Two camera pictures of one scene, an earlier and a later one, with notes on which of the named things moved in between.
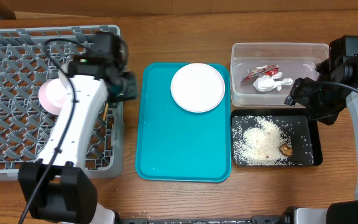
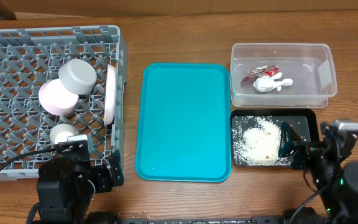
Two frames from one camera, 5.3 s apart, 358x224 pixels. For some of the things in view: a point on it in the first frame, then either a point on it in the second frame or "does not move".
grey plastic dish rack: x=15 y=128 does not move
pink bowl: x=52 y=94 does not move
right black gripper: x=317 y=101 -> x=301 y=152
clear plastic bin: x=263 y=74 does not move
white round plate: x=197 y=88 -> x=110 y=94
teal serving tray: x=174 y=145 does not move
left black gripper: x=131 y=89 -> x=105 y=182
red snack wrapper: x=267 y=70 does not move
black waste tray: x=275 y=137 does not move
